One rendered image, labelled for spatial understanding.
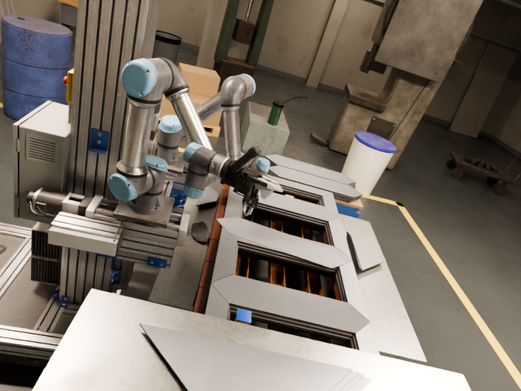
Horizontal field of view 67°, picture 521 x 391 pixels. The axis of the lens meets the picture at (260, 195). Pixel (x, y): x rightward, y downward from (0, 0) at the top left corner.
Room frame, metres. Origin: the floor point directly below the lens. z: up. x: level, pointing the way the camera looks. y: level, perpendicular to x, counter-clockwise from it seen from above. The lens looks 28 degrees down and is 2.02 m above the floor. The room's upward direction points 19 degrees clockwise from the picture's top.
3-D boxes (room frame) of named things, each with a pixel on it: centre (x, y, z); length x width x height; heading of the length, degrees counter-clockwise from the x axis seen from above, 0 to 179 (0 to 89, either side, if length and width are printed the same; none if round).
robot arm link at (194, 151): (1.23, 0.24, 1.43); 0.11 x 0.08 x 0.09; 76
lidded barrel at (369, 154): (4.98, -1.18, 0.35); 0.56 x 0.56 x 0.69
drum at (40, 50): (3.95, 2.71, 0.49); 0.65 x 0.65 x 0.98
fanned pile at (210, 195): (2.26, 0.33, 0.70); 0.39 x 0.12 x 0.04; 8
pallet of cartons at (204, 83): (5.11, 1.50, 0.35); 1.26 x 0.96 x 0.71; 108
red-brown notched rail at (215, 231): (1.73, 0.16, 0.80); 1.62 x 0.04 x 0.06; 8
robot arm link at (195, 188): (1.25, 0.23, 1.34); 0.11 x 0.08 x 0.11; 166
